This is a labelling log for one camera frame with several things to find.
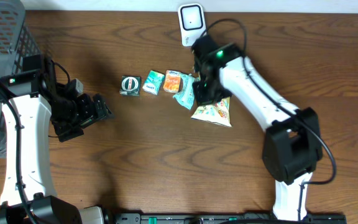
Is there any white barcode scanner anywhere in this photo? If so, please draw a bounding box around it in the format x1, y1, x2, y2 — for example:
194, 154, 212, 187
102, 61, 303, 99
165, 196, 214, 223
178, 3, 206, 47

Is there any orange tissue pack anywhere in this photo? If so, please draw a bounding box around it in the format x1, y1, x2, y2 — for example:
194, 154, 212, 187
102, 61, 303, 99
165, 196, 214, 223
163, 70, 181, 93

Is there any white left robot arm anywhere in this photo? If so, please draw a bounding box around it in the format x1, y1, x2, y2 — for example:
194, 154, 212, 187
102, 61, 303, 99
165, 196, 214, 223
0, 54, 114, 223

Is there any dark green round-label box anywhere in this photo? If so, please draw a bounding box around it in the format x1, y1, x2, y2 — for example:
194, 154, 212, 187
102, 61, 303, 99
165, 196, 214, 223
119, 76, 141, 96

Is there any yellow snack chip bag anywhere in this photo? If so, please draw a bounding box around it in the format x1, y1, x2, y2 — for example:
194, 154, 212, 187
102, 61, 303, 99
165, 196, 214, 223
191, 97, 231, 127

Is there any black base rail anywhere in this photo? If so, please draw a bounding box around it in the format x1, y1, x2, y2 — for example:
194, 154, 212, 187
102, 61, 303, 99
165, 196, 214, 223
113, 212, 347, 224

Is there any teal tissue pack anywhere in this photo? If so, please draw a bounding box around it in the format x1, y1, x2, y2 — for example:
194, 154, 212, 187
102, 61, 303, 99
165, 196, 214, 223
142, 70, 165, 95

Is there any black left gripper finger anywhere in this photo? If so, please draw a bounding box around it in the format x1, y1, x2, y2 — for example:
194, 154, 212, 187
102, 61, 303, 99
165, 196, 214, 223
93, 93, 114, 120
80, 119, 96, 128

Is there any mint green pack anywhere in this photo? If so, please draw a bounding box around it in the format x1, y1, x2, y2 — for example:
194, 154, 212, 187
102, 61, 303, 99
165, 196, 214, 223
173, 73, 199, 110

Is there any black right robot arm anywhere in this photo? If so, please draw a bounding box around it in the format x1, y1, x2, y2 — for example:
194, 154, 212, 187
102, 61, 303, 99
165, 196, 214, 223
191, 35, 323, 221

